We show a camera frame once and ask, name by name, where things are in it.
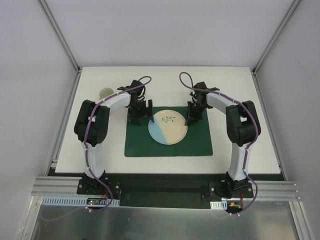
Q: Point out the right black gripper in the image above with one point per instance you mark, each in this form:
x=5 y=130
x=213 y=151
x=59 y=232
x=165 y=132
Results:
x=195 y=114

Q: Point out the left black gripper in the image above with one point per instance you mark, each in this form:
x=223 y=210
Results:
x=139 y=113

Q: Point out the dark green placemat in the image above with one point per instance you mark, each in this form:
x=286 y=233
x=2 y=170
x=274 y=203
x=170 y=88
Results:
x=197 y=142

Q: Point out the cream and blue plate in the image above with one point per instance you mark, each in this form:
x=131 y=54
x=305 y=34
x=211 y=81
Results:
x=168 y=127

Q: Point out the orange mug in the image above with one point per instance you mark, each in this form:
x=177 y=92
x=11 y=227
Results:
x=105 y=92

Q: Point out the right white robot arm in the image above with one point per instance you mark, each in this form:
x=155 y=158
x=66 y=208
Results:
x=242 y=126

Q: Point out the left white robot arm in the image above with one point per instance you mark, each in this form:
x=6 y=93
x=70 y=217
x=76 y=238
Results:
x=91 y=125

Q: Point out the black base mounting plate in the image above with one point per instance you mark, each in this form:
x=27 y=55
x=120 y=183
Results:
x=186 y=191

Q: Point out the right white cable duct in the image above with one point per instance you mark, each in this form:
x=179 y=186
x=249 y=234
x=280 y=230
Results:
x=219 y=205

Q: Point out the white cable duct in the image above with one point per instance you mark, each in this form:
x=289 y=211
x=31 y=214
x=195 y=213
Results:
x=79 y=201
x=219 y=205

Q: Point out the left aluminium frame post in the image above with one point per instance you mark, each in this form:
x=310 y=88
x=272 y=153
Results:
x=58 y=33

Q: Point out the aluminium frame post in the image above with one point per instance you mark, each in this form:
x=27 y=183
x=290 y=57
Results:
x=276 y=35
x=58 y=33

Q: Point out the aluminium rail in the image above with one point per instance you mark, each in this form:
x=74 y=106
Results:
x=55 y=185

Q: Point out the left white cable duct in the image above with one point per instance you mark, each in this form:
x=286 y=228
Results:
x=79 y=201

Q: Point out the right aluminium frame post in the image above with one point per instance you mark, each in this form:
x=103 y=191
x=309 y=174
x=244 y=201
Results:
x=276 y=35

